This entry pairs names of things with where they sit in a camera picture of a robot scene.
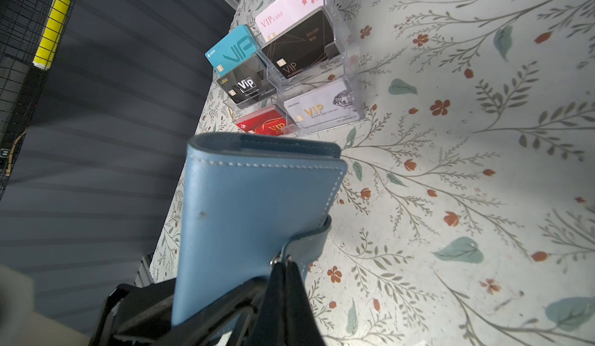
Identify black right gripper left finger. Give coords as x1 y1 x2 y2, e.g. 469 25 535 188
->
89 278 267 345

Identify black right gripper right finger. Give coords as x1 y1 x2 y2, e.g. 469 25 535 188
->
248 260 325 345

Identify blue leather card wallet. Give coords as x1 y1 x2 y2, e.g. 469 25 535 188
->
171 132 348 326

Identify red VIP card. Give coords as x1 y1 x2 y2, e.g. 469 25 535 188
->
234 104 288 136

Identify white diamond VIP card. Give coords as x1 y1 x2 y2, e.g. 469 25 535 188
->
284 79 360 129

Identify black silver VIP card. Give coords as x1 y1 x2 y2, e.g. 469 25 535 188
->
217 55 277 108

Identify clear acrylic card display stand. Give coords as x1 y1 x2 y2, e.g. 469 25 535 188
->
205 0 363 136

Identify black gold-line VIP card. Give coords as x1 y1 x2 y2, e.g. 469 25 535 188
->
263 9 339 79

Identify teal VIP card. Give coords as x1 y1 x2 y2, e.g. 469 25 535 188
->
205 24 259 76

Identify pink VIP card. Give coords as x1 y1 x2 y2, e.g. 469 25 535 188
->
255 0 325 42

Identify yellow marker pen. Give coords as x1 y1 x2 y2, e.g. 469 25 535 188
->
33 0 71 71

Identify black wire wall basket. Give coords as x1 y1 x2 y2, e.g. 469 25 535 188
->
1 0 76 189

